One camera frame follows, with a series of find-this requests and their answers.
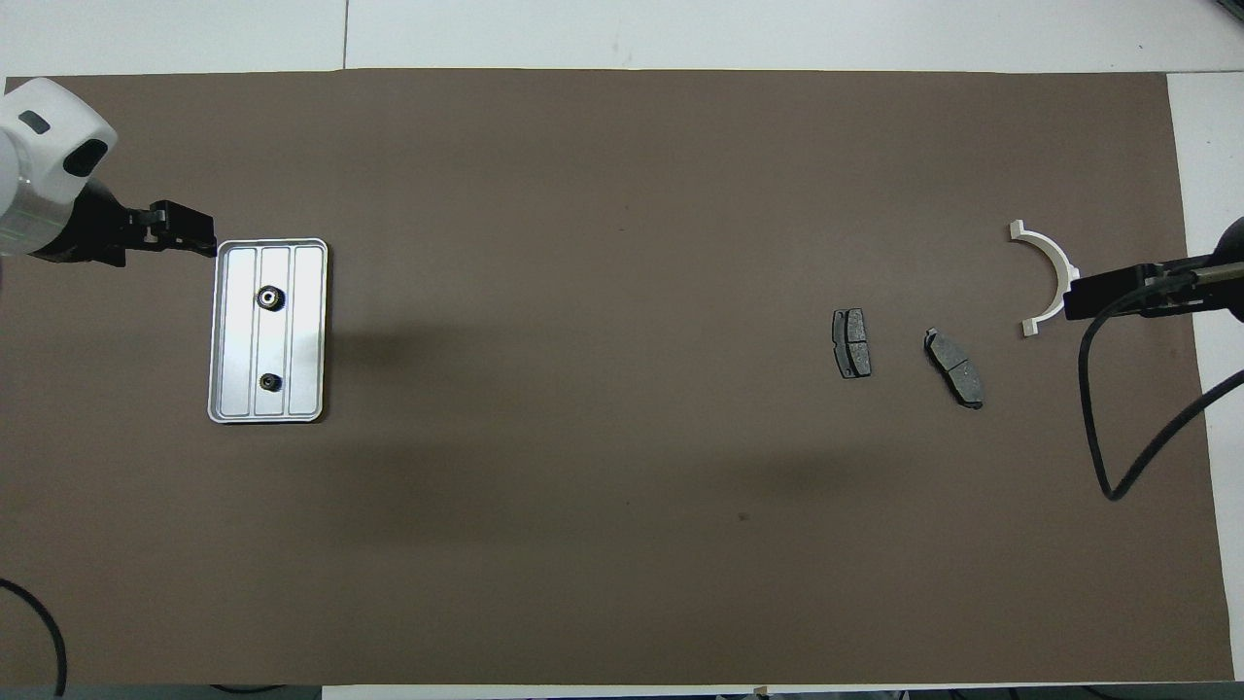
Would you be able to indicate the white semicircular bracket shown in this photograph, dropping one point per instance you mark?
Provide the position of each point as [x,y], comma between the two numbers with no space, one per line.
[1018,230]

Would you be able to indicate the short dark brake pad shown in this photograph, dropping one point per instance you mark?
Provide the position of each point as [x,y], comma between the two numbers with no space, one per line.
[852,343]

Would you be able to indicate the brown table mat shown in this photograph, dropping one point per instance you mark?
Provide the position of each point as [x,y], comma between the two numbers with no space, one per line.
[622,437]

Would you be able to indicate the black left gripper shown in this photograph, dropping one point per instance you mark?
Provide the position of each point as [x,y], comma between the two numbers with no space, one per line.
[92,231]

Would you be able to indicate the silver metal tray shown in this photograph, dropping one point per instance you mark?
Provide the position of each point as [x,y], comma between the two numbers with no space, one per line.
[301,331]

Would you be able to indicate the black bearing gear silver hub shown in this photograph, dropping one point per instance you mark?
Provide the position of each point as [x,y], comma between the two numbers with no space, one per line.
[269,297]

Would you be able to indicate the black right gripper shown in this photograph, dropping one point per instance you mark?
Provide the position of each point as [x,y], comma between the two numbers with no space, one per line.
[1232,243]

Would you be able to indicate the long dark brake pad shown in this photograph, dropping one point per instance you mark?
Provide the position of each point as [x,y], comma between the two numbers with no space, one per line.
[954,367]

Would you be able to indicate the small black bearing gear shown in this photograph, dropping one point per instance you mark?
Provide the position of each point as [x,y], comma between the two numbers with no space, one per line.
[270,382]

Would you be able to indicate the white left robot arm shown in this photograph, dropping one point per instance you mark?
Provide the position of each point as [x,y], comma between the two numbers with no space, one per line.
[49,146]

